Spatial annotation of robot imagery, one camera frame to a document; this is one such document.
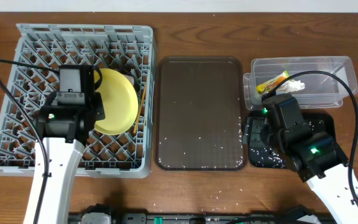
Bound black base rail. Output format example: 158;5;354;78
67;204;335;224

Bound yellow green snack wrapper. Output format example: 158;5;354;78
256;70;289;95

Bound clear plastic bin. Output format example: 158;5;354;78
243;56;358;111

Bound white tissue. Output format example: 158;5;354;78
276;80;305;93

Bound dark brown serving tray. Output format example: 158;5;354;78
155;56;248;171

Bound yellow plate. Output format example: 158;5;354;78
94;68;139;135

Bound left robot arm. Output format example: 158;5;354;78
24;65;105;223

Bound black waste tray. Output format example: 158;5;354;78
242;110;336;169

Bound grey dishwasher rack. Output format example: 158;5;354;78
0;24;157;179

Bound rice and nut scraps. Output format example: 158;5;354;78
249;119;332;169

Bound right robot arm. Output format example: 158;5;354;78
242;93;358;223

